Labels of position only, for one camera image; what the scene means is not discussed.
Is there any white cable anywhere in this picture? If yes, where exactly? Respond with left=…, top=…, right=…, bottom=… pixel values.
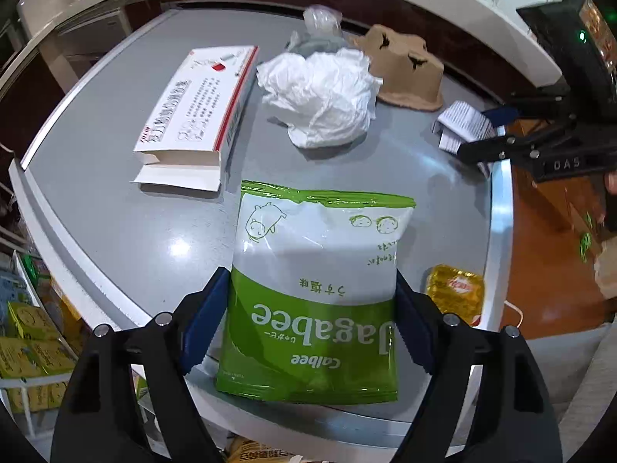
left=504, top=299, right=525, bottom=329

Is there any printed paper leaflet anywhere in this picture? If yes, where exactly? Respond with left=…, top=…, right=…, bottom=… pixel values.
left=431, top=100, right=506, bottom=177

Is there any yellow sauce packet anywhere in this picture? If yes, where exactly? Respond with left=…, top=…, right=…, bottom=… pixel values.
left=425, top=264, right=486, bottom=326

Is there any white appliance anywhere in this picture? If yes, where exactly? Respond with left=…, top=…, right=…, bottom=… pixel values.
left=58, top=7, right=131, bottom=56

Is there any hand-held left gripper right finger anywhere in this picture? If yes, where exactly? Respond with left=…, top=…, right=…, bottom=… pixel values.
left=395, top=270, right=565, bottom=463

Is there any yellow snack packet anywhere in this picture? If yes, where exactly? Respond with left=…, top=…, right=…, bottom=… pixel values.
left=226, top=434, right=295, bottom=463

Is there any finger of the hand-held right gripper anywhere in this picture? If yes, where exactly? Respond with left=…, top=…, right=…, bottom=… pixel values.
left=457, top=120, right=586, bottom=164
left=482, top=88, right=578, bottom=128

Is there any white and red medicine box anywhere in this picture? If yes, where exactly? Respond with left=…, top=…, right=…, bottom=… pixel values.
left=130, top=46, right=260, bottom=194

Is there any large crumpled white tissue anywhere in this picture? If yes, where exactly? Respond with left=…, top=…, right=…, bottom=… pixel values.
left=255, top=48, right=384, bottom=149

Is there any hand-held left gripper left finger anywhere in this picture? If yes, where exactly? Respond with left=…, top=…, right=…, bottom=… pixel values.
left=51, top=266, right=232, bottom=463

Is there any stack of yellow boxes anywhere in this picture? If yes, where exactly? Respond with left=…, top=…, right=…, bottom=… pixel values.
left=0, top=299, right=78, bottom=413

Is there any clear plastic bag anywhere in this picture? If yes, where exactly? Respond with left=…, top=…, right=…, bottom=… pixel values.
left=288, top=4, right=344, bottom=54

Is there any green and white snack bag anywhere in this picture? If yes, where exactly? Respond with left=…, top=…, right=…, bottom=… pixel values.
left=214, top=180, right=416, bottom=405

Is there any tan cardboard egg tray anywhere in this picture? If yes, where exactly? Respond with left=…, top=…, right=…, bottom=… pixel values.
left=348, top=24, right=445, bottom=113

